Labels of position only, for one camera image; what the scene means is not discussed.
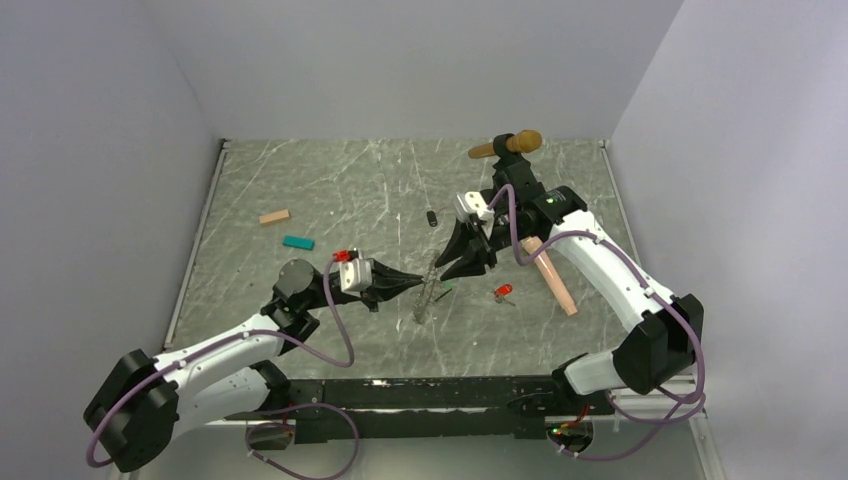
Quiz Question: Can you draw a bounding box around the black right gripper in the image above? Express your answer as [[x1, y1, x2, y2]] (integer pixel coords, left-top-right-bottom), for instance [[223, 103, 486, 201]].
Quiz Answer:
[[434, 207, 531, 283]]

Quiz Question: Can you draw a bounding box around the red tag key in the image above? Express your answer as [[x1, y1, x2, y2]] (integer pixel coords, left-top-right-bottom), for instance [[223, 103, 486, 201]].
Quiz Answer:
[[494, 284, 514, 306]]

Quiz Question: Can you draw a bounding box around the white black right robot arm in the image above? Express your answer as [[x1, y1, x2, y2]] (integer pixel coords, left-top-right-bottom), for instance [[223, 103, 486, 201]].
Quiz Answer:
[[436, 182, 705, 416]]

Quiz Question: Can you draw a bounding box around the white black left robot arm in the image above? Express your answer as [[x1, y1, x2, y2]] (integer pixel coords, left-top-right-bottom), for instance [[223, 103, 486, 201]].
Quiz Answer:
[[83, 250, 424, 472]]

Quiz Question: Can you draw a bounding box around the black tag key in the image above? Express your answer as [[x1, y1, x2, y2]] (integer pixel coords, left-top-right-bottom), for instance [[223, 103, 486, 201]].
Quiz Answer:
[[426, 208, 444, 228]]

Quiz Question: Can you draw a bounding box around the teal block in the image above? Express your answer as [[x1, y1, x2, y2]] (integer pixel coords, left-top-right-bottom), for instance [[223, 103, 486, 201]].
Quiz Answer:
[[282, 235, 315, 251]]

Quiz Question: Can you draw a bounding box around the black microphone stand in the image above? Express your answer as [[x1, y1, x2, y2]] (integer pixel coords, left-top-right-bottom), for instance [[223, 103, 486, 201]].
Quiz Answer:
[[492, 151, 536, 199]]

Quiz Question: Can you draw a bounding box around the tan wooden block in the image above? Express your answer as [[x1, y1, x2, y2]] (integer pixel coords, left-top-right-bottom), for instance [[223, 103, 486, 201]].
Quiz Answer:
[[259, 209, 291, 226]]

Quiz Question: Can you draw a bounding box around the gold microphone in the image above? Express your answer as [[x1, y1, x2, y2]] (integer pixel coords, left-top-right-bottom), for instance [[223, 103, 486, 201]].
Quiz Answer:
[[468, 130, 543, 159]]

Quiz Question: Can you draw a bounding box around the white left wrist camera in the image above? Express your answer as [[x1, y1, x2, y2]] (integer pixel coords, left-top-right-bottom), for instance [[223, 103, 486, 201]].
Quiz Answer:
[[333, 249, 373, 294]]

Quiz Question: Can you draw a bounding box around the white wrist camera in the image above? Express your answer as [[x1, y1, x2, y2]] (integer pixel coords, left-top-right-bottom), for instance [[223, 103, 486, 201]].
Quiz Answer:
[[333, 249, 373, 294], [454, 191, 494, 223]]

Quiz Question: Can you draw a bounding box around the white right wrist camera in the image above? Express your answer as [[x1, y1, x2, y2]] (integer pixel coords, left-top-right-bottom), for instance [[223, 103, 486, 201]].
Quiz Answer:
[[454, 191, 494, 223]]

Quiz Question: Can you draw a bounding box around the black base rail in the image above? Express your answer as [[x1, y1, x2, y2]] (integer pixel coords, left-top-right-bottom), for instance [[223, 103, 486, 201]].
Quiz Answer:
[[233, 375, 614, 444]]

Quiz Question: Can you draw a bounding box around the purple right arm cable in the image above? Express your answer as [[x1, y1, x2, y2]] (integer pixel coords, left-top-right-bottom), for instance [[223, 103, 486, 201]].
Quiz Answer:
[[486, 184, 707, 463]]

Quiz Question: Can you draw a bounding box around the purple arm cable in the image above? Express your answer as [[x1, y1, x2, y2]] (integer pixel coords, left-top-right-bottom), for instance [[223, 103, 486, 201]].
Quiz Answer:
[[486, 184, 707, 463], [86, 254, 362, 480]]

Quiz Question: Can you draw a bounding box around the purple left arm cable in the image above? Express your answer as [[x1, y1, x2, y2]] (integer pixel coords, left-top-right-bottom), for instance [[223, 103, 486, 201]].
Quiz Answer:
[[86, 254, 362, 480]]

